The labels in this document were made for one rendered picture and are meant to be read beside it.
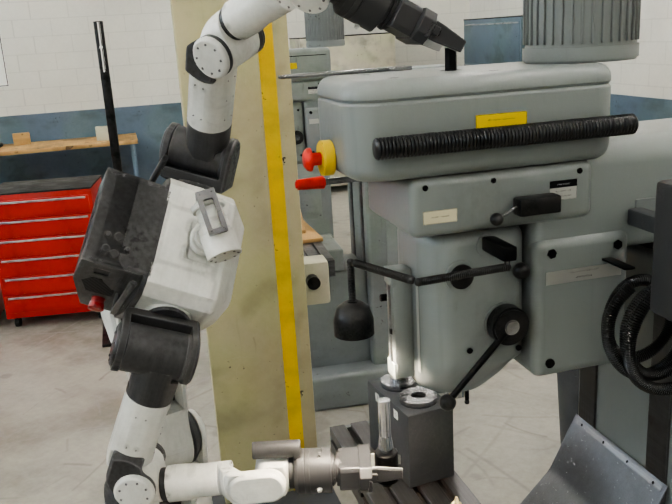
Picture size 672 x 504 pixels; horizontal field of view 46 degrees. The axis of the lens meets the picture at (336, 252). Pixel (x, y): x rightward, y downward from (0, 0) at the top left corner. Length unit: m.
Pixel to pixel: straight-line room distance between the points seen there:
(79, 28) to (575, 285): 9.21
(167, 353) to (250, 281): 1.74
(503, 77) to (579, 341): 0.50
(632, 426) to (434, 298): 0.57
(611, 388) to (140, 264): 1.00
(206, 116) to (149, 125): 8.77
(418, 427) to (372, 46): 8.29
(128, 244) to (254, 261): 1.68
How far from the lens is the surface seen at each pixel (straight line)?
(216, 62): 1.45
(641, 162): 1.48
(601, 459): 1.83
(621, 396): 1.76
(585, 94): 1.37
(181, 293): 1.50
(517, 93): 1.31
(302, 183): 1.43
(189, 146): 1.63
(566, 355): 1.49
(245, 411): 3.38
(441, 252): 1.34
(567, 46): 1.42
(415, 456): 1.88
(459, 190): 1.30
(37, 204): 5.91
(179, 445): 1.98
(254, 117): 3.06
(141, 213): 1.54
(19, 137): 10.05
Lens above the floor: 1.97
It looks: 16 degrees down
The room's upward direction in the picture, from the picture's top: 3 degrees counter-clockwise
